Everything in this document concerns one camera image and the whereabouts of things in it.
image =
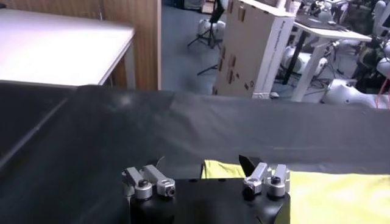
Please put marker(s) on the white standing desk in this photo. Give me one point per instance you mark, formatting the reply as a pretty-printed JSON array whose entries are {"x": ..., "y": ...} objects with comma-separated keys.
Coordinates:
[{"x": 314, "y": 61}]

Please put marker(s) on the grey laptop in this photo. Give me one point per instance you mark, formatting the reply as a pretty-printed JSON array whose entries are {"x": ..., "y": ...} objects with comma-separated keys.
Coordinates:
[{"x": 317, "y": 22}]

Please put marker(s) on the yellow-green t-shirt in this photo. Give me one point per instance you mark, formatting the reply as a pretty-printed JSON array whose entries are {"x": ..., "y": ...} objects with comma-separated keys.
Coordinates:
[{"x": 335, "y": 198}]

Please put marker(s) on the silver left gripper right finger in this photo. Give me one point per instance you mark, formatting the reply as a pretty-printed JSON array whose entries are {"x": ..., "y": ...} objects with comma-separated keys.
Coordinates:
[{"x": 262, "y": 178}]

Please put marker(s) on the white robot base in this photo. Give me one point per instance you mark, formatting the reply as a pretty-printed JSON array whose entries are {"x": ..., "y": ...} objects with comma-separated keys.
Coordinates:
[{"x": 304, "y": 61}]

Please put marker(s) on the tall white cardboard box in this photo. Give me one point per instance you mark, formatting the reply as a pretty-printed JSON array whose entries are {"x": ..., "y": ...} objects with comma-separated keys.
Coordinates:
[{"x": 250, "y": 45}]

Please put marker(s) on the black panel on tripod stand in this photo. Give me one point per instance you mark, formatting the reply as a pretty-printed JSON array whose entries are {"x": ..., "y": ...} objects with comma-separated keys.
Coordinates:
[{"x": 217, "y": 12}]

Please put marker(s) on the white rectangular table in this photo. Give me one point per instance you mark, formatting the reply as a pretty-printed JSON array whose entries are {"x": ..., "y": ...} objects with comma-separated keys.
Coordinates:
[{"x": 61, "y": 45}]

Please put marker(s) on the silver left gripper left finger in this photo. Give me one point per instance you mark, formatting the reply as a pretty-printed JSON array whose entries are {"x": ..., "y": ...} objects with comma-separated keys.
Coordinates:
[{"x": 152, "y": 182}]

